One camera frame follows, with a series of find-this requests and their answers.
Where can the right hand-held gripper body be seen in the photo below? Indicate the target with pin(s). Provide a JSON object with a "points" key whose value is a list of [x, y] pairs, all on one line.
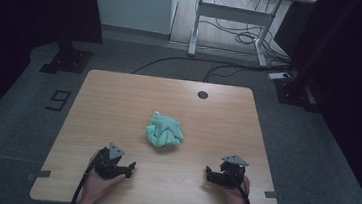
{"points": [[234, 174]]}

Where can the white power strip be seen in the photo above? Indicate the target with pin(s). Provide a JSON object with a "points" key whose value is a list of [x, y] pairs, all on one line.
{"points": [[279, 76]]}

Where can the black floor tape mark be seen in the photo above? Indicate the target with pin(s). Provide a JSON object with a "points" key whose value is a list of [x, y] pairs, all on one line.
{"points": [[52, 107]]}

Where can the person's right hand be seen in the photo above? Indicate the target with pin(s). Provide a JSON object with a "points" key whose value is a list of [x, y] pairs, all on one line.
{"points": [[238, 198]]}

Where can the dark curtain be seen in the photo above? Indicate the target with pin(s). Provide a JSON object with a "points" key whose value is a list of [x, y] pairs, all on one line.
{"points": [[356, 65], [26, 17]]}

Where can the grey tape strip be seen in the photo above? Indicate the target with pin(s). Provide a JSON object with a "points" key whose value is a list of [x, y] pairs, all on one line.
{"points": [[41, 174], [273, 194]]}

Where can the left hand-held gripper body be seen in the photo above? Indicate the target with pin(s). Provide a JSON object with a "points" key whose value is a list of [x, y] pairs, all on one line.
{"points": [[107, 165]]}

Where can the black stand base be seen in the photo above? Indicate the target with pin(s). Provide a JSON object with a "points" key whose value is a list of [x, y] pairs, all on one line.
{"points": [[295, 93], [69, 61]]}

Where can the green microfibre towel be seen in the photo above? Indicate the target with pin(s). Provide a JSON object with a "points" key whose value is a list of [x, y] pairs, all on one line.
{"points": [[165, 132]]}

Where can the white metal desk frame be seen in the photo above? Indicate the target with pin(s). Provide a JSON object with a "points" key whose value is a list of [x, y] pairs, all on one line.
{"points": [[234, 14]]}

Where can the person's left hand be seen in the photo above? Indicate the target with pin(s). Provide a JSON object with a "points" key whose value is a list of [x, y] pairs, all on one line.
{"points": [[95, 187]]}

